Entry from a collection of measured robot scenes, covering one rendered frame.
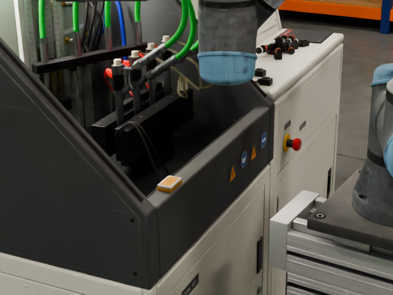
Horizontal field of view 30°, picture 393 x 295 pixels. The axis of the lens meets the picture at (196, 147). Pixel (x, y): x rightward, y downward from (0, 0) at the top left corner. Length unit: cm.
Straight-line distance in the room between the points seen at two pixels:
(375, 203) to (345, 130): 333
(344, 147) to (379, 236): 311
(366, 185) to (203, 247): 55
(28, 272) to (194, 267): 35
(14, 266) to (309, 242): 66
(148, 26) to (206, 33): 105
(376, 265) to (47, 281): 69
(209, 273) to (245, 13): 87
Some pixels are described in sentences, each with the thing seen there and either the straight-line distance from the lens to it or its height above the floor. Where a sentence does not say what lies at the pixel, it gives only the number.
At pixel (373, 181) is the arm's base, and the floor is 110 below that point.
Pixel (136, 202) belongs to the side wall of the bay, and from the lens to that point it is 134.
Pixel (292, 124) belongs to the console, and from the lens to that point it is 210.
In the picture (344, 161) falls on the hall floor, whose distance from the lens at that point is 402.
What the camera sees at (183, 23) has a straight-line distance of 157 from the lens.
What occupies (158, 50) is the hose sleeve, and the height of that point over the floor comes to 116.
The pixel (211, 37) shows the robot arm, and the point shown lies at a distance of 93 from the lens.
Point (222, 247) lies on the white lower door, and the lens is 173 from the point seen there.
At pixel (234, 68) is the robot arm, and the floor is 131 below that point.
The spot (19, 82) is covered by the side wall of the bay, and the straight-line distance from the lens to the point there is 139.
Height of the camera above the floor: 156
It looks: 22 degrees down
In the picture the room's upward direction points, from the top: 1 degrees counter-clockwise
